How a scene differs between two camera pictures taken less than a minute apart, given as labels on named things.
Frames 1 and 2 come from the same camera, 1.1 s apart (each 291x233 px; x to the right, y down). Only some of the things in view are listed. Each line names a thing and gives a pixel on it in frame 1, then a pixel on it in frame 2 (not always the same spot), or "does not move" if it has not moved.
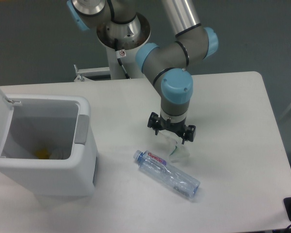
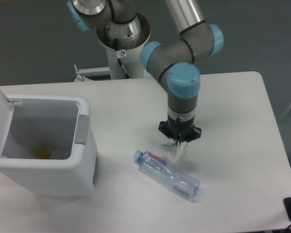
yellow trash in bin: [42, 154] does not move
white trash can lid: [1, 112] does not move
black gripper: [158, 124] to [183, 131]
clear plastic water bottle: [175, 179] does not move
